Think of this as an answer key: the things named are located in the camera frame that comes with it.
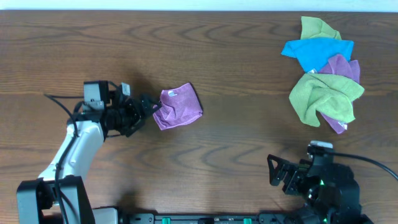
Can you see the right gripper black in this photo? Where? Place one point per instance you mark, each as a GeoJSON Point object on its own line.
{"type": "Point", "coordinates": [296, 172]}

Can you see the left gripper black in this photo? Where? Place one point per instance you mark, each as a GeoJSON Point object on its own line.
{"type": "Point", "coordinates": [138, 116]}

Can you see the purple microfiber cloth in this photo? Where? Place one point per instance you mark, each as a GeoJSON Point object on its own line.
{"type": "Point", "coordinates": [180, 107]}

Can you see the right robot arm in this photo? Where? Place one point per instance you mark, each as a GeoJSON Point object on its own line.
{"type": "Point", "coordinates": [329, 189]}

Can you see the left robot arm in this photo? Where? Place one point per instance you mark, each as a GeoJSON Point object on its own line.
{"type": "Point", "coordinates": [58, 195]}

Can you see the green cloth in front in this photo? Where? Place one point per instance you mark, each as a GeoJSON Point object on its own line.
{"type": "Point", "coordinates": [329, 94]}

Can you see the green cloth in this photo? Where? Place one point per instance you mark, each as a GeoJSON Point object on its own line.
{"type": "Point", "coordinates": [329, 94]}
{"type": "Point", "coordinates": [313, 27]}

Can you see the purple cloth in pile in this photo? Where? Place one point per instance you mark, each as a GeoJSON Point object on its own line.
{"type": "Point", "coordinates": [338, 65]}

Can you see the blue microfiber cloth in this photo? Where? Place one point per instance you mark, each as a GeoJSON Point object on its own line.
{"type": "Point", "coordinates": [313, 54]}

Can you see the green cloth at back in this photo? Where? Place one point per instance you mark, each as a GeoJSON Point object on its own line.
{"type": "Point", "coordinates": [313, 27]}

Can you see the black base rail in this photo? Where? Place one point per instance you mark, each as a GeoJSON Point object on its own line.
{"type": "Point", "coordinates": [150, 218]}

